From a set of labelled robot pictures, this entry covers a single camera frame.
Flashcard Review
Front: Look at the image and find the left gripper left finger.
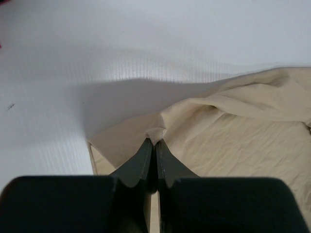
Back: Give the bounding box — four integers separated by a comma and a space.
108, 139, 153, 233

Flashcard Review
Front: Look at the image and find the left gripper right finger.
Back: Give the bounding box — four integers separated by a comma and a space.
155, 142, 202, 233

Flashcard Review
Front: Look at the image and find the beige t shirt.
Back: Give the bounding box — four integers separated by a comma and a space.
88, 67, 311, 233

